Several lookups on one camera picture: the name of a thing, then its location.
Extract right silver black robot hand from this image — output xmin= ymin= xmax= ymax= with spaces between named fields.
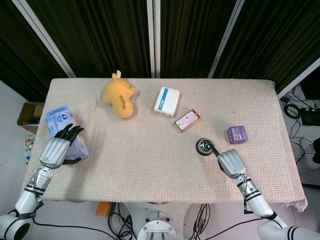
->
xmin=204 ymin=141 xmax=247 ymax=180

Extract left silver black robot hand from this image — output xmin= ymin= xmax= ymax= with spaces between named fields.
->
xmin=38 ymin=124 xmax=85 ymax=169

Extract silver call bell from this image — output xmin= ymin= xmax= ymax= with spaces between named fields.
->
xmin=195 ymin=138 xmax=216 ymax=157

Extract colourful snack packet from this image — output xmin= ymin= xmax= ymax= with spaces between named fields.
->
xmin=23 ymin=134 xmax=36 ymax=166

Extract small purple box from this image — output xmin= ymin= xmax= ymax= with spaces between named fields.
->
xmin=226 ymin=125 xmax=248 ymax=145

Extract lavender blue tissue pack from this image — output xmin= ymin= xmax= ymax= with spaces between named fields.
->
xmin=44 ymin=106 xmax=90 ymax=161

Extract brown cardboard box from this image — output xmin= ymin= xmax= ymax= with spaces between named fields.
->
xmin=16 ymin=101 xmax=46 ymax=133

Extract pink flat packet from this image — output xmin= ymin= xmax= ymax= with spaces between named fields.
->
xmin=174 ymin=108 xmax=202 ymax=133

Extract orange block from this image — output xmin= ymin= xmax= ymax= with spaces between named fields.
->
xmin=95 ymin=201 xmax=113 ymax=218

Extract pink woven tablecloth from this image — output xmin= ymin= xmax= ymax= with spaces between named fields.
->
xmin=21 ymin=77 xmax=308 ymax=213

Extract yellow plush toy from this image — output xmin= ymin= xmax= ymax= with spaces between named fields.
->
xmin=103 ymin=70 xmax=137 ymax=119

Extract white box with blue stripe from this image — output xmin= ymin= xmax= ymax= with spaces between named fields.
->
xmin=153 ymin=86 xmax=181 ymax=118

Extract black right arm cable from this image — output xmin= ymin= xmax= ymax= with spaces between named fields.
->
xmin=189 ymin=179 xmax=263 ymax=240

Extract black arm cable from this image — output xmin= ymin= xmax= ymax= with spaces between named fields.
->
xmin=189 ymin=179 xmax=263 ymax=240
xmin=31 ymin=197 xmax=121 ymax=240

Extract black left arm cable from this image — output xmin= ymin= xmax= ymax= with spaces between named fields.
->
xmin=31 ymin=197 xmax=121 ymax=240

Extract black floor cable tangle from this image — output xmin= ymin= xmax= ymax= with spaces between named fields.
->
xmin=279 ymin=91 xmax=320 ymax=166

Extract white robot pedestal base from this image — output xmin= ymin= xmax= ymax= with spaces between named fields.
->
xmin=122 ymin=202 xmax=211 ymax=240

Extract black cables under table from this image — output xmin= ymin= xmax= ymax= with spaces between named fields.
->
xmin=107 ymin=202 xmax=138 ymax=240

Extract white partition post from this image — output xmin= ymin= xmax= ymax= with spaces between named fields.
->
xmin=276 ymin=56 xmax=320 ymax=99
xmin=146 ymin=0 xmax=163 ymax=78
xmin=207 ymin=0 xmax=246 ymax=79
xmin=17 ymin=0 xmax=76 ymax=78

